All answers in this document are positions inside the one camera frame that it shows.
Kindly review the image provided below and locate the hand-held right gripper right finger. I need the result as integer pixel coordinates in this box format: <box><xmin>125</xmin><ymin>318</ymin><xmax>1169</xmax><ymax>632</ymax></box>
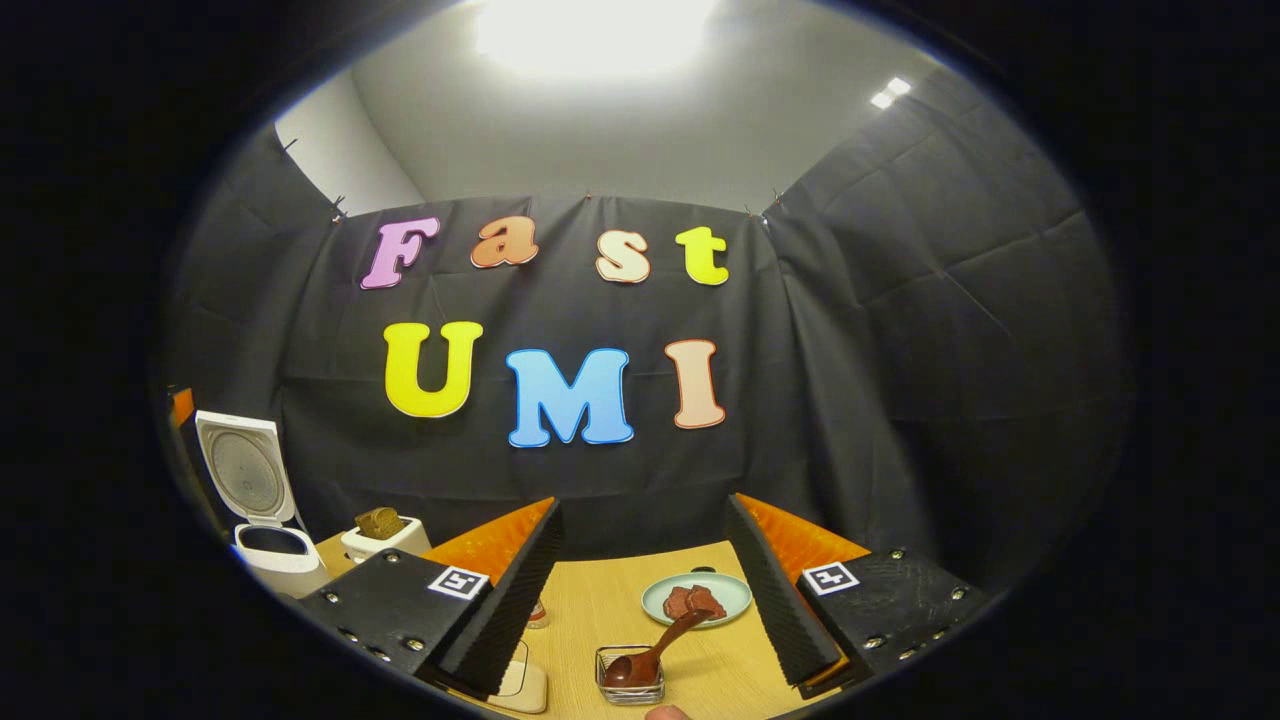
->
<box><xmin>726</xmin><ymin>493</ymin><xmax>991</xmax><ymax>700</ymax></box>

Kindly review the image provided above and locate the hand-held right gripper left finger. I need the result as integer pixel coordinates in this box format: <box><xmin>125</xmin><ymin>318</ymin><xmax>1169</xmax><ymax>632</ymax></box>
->
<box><xmin>300</xmin><ymin>497</ymin><xmax>565</xmax><ymax>698</ymax></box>

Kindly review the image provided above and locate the clear box of rice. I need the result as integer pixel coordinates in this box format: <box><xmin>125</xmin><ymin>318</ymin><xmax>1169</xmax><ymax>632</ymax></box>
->
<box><xmin>487</xmin><ymin>640</ymin><xmax>549</xmax><ymax>714</ymax></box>

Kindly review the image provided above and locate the brown wooden spoon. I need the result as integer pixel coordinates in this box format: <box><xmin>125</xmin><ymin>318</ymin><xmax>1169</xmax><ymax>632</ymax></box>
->
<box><xmin>603</xmin><ymin>608</ymin><xmax>716</xmax><ymax>689</ymax></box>

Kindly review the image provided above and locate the clear glass chopstick holder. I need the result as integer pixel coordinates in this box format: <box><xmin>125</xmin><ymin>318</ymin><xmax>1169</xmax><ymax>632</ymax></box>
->
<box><xmin>595</xmin><ymin>645</ymin><xmax>667</xmax><ymax>706</ymax></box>

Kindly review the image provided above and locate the white rice cooker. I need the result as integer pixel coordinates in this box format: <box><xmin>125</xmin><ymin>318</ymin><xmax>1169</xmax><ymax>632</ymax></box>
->
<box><xmin>195</xmin><ymin>410</ymin><xmax>331</xmax><ymax>599</ymax></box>

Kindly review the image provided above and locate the pale green plate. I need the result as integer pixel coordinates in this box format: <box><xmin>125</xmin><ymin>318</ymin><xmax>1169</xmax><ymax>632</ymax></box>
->
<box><xmin>641</xmin><ymin>571</ymin><xmax>753</xmax><ymax>629</ymax></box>

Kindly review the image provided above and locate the white toaster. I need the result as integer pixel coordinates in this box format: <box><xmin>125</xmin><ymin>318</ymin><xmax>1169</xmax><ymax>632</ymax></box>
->
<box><xmin>341</xmin><ymin>515</ymin><xmax>433</xmax><ymax>564</ymax></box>

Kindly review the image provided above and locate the black backdrop cloth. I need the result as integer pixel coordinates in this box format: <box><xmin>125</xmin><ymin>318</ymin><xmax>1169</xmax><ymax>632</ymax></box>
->
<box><xmin>158</xmin><ymin>70</ymin><xmax>1131</xmax><ymax>601</ymax></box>

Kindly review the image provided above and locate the large ceiling light panel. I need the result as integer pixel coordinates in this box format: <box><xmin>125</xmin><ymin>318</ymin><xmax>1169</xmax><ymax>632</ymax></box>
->
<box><xmin>475</xmin><ymin>0</ymin><xmax>721</xmax><ymax>79</ymax></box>

